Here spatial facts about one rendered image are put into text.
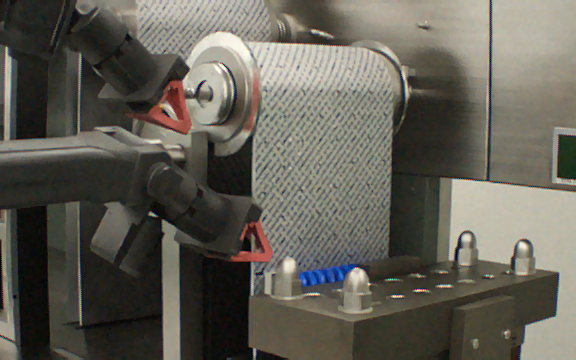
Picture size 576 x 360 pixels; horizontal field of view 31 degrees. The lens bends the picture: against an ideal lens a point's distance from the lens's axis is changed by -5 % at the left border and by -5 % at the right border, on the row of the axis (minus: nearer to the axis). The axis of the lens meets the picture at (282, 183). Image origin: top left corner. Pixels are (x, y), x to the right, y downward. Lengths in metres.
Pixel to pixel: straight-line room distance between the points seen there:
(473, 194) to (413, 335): 3.20
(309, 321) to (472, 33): 0.49
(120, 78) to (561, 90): 0.55
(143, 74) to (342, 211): 0.33
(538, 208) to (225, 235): 3.06
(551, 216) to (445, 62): 2.71
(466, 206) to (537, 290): 3.02
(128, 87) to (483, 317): 0.48
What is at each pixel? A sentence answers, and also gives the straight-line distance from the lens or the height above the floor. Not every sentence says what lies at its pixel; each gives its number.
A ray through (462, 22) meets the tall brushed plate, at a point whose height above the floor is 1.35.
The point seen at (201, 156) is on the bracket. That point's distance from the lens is 1.27.
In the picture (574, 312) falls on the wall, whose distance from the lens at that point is 4.11.
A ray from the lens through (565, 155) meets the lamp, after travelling 1.33.
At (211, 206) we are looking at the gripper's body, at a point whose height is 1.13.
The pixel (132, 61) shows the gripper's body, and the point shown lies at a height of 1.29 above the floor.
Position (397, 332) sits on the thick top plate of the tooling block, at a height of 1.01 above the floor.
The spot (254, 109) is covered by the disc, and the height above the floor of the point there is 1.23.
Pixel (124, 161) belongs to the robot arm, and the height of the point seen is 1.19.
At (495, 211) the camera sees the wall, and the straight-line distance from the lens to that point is 4.28.
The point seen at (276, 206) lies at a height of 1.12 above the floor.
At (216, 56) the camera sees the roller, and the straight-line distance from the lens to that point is 1.26.
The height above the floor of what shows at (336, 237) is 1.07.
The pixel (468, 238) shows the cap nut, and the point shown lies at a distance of 1.42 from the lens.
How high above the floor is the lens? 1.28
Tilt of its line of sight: 6 degrees down
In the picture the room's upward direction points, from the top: 1 degrees clockwise
